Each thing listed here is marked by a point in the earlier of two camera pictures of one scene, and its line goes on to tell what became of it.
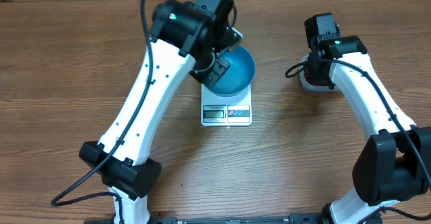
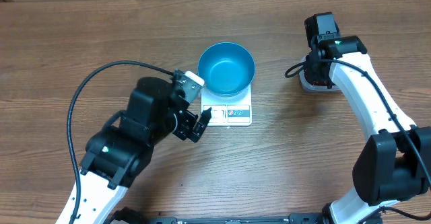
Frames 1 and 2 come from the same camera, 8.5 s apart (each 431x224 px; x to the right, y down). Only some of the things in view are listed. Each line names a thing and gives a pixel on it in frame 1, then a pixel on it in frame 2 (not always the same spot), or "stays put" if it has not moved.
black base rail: x=317 y=218 stays put
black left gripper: x=219 y=67 → x=186 y=118
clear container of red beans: x=307 y=83 stays put
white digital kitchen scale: x=223 y=112 stays put
